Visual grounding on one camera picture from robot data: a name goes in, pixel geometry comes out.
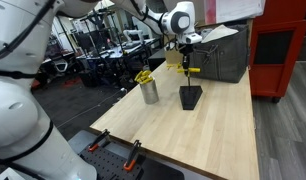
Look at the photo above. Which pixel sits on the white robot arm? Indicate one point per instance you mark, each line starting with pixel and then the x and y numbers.
pixel 29 140

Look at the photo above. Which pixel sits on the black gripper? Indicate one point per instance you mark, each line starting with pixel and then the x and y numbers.
pixel 185 50

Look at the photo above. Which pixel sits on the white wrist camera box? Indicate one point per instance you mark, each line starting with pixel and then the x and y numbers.
pixel 193 38

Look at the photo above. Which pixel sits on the red tool cabinet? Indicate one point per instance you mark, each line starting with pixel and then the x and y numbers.
pixel 276 41

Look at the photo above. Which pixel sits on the black wedge stand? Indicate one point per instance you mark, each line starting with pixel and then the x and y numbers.
pixel 189 96

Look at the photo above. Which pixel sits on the black orange clamp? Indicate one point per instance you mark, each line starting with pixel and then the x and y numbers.
pixel 131 160
pixel 104 136

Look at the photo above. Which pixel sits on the white paper in bin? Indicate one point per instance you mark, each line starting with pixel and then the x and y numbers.
pixel 219 32

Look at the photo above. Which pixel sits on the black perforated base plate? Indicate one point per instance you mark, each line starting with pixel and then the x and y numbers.
pixel 109 165

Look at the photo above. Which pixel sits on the yellow wrenches in holder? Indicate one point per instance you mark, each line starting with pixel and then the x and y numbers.
pixel 144 77

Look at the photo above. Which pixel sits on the right black orange clamp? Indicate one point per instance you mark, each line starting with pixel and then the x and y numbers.
pixel 131 160

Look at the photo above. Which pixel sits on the grey fabric bin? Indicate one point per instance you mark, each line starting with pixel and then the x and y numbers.
pixel 224 59

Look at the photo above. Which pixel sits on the yellow wrench on table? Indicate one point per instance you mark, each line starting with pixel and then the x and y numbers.
pixel 178 65

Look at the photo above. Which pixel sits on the left black orange clamp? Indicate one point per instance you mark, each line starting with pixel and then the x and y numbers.
pixel 104 136

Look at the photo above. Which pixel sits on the yellow handled T wrench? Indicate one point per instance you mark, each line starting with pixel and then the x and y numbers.
pixel 188 71

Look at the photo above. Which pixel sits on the silver cylindrical holder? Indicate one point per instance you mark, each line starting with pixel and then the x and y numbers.
pixel 149 92

